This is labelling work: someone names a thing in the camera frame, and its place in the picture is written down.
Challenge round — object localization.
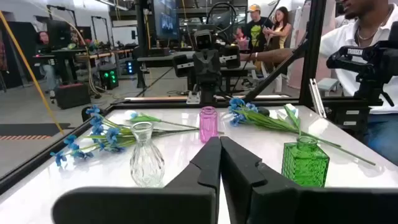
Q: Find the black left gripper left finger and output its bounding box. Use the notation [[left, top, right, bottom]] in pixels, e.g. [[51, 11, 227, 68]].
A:
[[52, 136, 222, 224]]

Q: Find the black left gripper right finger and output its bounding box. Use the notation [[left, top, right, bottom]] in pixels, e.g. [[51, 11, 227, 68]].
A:
[[220, 136, 398, 224]]

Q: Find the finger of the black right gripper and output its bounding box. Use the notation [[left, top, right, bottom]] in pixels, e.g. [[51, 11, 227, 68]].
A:
[[172, 54, 195, 78], [219, 44, 242, 70]]

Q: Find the pink ribbed glass vase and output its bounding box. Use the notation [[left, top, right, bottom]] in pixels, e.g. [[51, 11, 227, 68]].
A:
[[198, 106, 219, 144]]

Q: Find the blue artificial flower bunch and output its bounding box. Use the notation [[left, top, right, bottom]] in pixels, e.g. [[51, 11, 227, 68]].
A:
[[228, 97, 301, 133], [49, 105, 200, 167]]

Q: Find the white artificial tulip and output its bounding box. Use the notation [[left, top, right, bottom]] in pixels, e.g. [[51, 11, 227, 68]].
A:
[[282, 103, 376, 166], [124, 110, 225, 135]]

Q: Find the clear glass vase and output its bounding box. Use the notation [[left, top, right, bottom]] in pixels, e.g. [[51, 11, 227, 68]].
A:
[[129, 121, 165, 189]]

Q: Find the green cut-glass vase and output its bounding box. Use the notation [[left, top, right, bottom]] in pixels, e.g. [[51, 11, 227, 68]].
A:
[[281, 135, 330, 188]]

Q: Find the grey metal mounting plate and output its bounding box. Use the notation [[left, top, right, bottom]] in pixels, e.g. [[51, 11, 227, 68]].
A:
[[185, 91, 201, 105]]

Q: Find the person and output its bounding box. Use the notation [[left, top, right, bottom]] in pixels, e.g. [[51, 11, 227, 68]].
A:
[[34, 30, 62, 94], [244, 3, 274, 54], [262, 6, 294, 52], [239, 0, 398, 166]]

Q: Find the large dark display screen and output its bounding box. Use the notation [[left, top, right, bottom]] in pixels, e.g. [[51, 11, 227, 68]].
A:
[[152, 0, 180, 41]]

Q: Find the black computer with green lights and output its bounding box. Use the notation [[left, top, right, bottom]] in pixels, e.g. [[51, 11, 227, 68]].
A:
[[98, 63, 119, 90]]

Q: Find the white stool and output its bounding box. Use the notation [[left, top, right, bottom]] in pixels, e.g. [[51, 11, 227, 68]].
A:
[[317, 77, 340, 97]]

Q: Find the black control box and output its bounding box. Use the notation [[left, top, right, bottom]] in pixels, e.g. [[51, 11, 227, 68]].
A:
[[323, 105, 364, 131]]

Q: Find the black box with red strip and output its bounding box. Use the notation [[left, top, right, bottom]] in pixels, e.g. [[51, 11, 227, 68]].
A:
[[54, 82, 91, 110]]

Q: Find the black mat with orange stripes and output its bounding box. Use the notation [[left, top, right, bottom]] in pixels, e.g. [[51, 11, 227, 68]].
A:
[[0, 123, 72, 141]]

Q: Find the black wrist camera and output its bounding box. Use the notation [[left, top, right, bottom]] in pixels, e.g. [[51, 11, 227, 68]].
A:
[[194, 29, 214, 50]]

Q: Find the silver metal bracket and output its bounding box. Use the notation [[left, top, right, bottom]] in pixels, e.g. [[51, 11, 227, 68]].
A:
[[309, 77, 327, 119]]

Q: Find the yellow cable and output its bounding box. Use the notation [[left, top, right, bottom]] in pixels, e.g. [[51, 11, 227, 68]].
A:
[[0, 10, 65, 135]]

